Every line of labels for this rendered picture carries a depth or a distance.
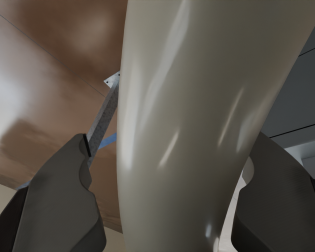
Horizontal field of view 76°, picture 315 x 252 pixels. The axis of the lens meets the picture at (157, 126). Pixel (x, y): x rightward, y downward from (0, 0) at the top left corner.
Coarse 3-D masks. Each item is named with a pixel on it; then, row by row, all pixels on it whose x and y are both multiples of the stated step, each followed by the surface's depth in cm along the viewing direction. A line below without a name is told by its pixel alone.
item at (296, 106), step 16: (304, 48) 85; (304, 64) 80; (288, 80) 81; (304, 80) 76; (288, 96) 77; (304, 96) 72; (272, 112) 78; (288, 112) 73; (304, 112) 69; (272, 128) 74; (288, 128) 69; (304, 128) 65; (288, 144) 66; (304, 144) 63
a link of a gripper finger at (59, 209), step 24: (72, 144) 11; (48, 168) 9; (72, 168) 9; (48, 192) 8; (72, 192) 8; (24, 216) 7; (48, 216) 7; (72, 216) 7; (96, 216) 7; (24, 240) 6; (48, 240) 6; (72, 240) 6; (96, 240) 7
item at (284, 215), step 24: (264, 144) 10; (264, 168) 9; (288, 168) 8; (240, 192) 8; (264, 192) 7; (288, 192) 7; (312, 192) 7; (240, 216) 7; (264, 216) 7; (288, 216) 7; (312, 216) 7; (240, 240) 7; (264, 240) 6; (288, 240) 6; (312, 240) 6
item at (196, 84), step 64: (128, 0) 3; (192, 0) 2; (256, 0) 2; (128, 64) 3; (192, 64) 3; (256, 64) 3; (128, 128) 4; (192, 128) 3; (256, 128) 3; (128, 192) 4; (192, 192) 4
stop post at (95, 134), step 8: (104, 80) 170; (112, 80) 168; (112, 88) 162; (112, 96) 154; (104, 104) 150; (112, 104) 151; (104, 112) 143; (112, 112) 149; (96, 120) 140; (104, 120) 141; (96, 128) 133; (104, 128) 139; (88, 136) 131; (96, 136) 131; (96, 144) 130; (88, 160) 122
